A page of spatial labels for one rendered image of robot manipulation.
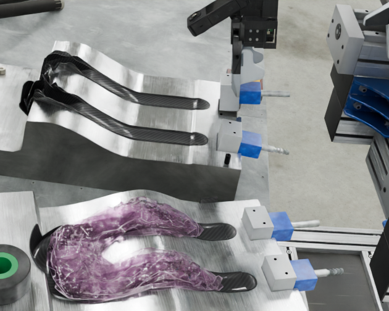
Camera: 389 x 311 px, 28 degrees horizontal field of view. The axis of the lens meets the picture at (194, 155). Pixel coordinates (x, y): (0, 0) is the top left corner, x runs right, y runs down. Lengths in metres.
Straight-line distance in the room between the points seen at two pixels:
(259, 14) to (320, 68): 2.03
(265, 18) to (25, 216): 0.54
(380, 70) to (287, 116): 1.43
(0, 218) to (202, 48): 0.80
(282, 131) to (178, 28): 1.18
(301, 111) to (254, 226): 1.87
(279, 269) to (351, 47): 0.58
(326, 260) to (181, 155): 0.94
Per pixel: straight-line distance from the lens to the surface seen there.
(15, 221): 1.18
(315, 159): 2.88
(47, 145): 1.35
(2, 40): 1.78
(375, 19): 0.66
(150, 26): 1.87
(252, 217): 1.27
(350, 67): 1.63
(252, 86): 1.46
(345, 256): 2.24
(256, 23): 1.37
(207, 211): 1.30
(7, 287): 1.05
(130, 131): 1.40
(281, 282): 1.20
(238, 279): 1.21
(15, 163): 1.39
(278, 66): 3.35
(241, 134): 1.37
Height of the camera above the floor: 1.74
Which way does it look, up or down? 39 degrees down
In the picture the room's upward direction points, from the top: 10 degrees clockwise
